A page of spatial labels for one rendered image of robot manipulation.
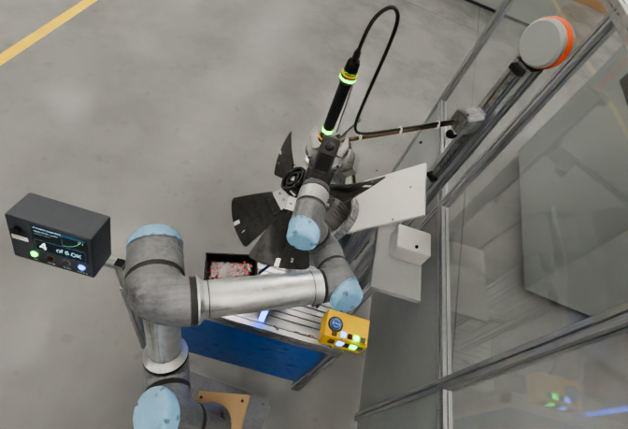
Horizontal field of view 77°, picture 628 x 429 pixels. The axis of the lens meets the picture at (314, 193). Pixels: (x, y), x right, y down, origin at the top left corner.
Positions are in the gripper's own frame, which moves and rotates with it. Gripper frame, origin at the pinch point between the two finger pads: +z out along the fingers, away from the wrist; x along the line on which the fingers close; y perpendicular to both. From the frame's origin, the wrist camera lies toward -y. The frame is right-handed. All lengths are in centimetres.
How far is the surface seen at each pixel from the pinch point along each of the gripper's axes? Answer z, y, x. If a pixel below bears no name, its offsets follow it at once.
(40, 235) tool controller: -35, 46, -73
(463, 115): 41, 8, 46
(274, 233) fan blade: -6, 50, -6
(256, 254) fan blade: -15, 53, -10
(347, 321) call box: -26, 59, 29
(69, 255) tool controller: -36, 51, -64
